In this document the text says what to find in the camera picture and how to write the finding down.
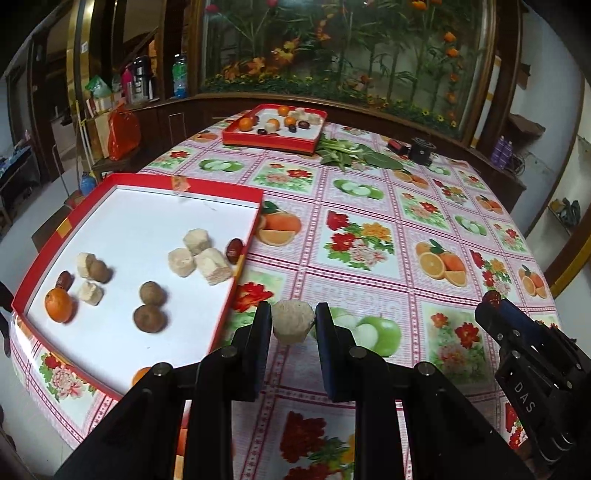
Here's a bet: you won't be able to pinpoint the dark red jujube date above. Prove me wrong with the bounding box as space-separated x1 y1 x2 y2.
225 238 243 265
482 290 502 308

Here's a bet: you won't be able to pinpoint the brown round kiwi fruit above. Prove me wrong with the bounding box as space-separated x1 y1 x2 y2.
139 281 167 307

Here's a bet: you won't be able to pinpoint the brown kiwi in tray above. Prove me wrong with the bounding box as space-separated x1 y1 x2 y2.
132 304 167 333

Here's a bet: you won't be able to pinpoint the floral fruit print tablecloth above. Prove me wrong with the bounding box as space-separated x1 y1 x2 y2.
11 118 558 479

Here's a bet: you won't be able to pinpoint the near red tray box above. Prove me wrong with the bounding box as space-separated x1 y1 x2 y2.
13 174 263 398

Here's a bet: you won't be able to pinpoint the red tray box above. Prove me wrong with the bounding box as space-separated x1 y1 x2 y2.
221 104 328 155
13 174 263 398

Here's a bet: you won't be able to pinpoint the orange mandarin in tray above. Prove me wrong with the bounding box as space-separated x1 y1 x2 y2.
44 287 74 323

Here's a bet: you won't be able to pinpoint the green leafy vegetables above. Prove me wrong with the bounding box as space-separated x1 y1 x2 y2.
315 135 404 171

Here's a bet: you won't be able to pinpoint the red black small box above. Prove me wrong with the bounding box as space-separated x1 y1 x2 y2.
387 139 411 156

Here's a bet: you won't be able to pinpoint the black cylindrical device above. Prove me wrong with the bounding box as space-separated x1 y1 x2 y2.
408 137 436 166

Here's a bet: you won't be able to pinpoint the far red tray box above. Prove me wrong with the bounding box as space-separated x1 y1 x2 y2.
221 104 328 155

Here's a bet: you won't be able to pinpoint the red plastic bag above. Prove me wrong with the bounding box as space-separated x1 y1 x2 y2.
108 104 141 161

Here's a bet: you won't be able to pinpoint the green plastic bottle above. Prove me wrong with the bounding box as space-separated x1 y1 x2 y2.
172 53 187 99

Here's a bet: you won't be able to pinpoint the steel thermos flask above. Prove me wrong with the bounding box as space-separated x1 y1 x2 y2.
132 55 153 104

